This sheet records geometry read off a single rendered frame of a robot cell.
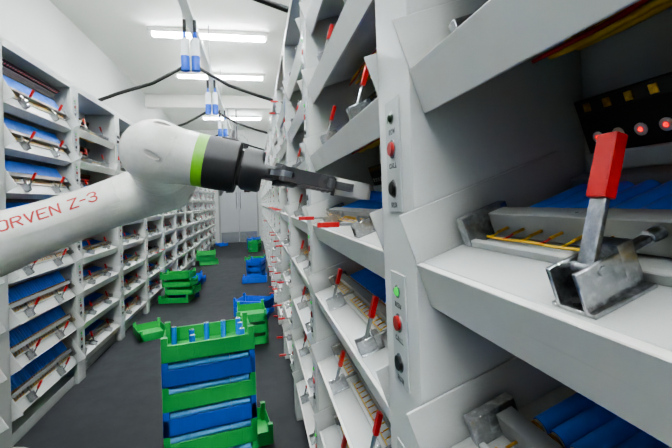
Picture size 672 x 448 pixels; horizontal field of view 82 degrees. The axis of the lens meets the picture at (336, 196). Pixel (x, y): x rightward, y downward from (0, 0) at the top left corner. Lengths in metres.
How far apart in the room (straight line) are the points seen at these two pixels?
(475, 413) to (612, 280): 0.24
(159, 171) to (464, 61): 0.50
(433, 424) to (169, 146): 0.53
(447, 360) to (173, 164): 0.49
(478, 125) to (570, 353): 0.25
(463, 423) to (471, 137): 0.28
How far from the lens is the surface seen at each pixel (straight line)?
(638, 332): 0.22
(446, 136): 0.40
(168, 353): 1.46
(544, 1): 0.26
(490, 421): 0.44
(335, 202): 1.07
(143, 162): 0.67
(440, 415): 0.44
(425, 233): 0.38
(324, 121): 1.09
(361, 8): 0.63
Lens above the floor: 0.99
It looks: 1 degrees up
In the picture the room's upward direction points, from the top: 2 degrees counter-clockwise
